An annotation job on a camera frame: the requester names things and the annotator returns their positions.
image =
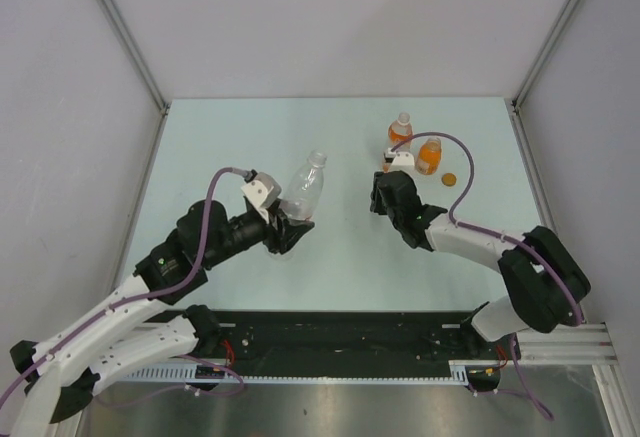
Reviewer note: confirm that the clear water bottle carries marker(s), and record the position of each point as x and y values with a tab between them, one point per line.
303	193

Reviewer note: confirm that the small orange juice bottle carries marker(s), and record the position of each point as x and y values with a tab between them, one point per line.
429	156

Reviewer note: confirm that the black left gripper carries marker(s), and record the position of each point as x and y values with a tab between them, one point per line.
287	232

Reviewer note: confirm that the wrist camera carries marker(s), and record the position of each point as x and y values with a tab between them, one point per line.
399	160
260	192

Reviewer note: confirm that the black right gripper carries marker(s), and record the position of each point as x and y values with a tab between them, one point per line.
376	205

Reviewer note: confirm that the amber juice bottle cap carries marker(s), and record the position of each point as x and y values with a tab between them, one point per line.
449	179

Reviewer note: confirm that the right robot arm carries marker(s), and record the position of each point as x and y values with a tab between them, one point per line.
543	281

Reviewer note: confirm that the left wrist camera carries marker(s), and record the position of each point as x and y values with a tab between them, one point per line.
260	192

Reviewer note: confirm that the tall orange tea bottle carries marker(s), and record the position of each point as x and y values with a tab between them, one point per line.
399	131

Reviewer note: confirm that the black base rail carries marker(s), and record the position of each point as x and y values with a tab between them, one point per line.
350	345

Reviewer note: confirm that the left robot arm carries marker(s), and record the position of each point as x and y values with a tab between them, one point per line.
65	373

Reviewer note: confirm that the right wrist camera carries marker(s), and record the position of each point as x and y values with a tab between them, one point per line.
399	160

